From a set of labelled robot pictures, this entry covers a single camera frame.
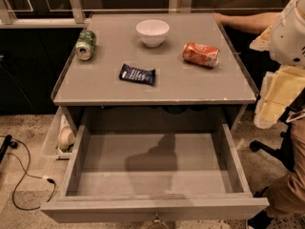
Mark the grey top drawer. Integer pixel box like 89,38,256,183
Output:
40,121,271,229

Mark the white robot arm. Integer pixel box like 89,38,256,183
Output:
250,0,305,129

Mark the person's bare forearm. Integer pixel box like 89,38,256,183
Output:
214,12,279,34

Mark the grey drawer cabinet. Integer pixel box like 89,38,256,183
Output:
51,12,261,135

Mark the black office chair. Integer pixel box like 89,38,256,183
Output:
249,89,305,174

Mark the orange soda can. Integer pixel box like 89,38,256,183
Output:
182,42,220,68

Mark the person's tan trouser leg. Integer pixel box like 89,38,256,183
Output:
264,118,305,218

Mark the black shoe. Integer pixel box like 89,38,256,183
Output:
247,186,275,229

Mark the dark blue snack packet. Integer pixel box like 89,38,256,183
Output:
119,64,155,86

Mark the white bowl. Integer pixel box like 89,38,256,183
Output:
136,19,170,48

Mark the green soda can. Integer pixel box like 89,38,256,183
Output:
75,30,96,61

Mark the white cup in bin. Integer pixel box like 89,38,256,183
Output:
58,126,75,150

